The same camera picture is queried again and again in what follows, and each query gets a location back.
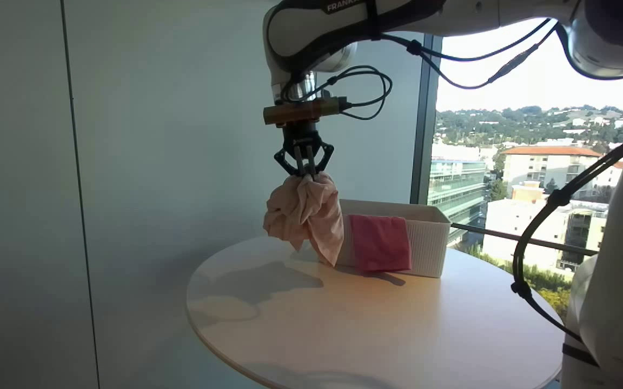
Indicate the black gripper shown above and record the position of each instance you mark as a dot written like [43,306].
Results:
[303,151]

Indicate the white plastic basket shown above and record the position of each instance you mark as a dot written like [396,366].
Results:
[427,231]

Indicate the pink patterned cloth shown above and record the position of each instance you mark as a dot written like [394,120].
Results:
[308,211]

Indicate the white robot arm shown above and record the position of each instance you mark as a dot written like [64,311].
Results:
[303,36]

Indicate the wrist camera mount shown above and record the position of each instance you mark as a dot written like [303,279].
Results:
[306,111]

